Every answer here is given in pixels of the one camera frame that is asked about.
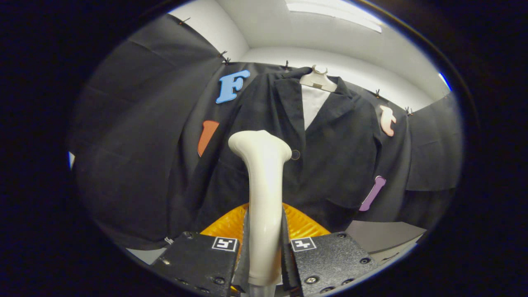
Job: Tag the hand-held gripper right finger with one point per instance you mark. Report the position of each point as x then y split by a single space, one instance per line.
330 264

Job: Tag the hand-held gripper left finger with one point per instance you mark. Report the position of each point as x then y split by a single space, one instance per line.
198 264

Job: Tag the white garment steamer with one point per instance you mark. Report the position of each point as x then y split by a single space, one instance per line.
264 194

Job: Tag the black suit jacket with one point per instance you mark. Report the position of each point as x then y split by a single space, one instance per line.
338 165

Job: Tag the white shirt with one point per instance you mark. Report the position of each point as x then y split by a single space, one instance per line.
313 105

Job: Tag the white clothes hanger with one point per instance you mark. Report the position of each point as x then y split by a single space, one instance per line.
319 81

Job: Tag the grey cabinet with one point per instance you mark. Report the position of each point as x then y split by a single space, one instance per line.
383 235

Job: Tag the black backdrop cloth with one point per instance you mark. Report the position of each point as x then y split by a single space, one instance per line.
136 136

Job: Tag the ceiling light panel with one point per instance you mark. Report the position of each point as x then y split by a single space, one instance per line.
330 10

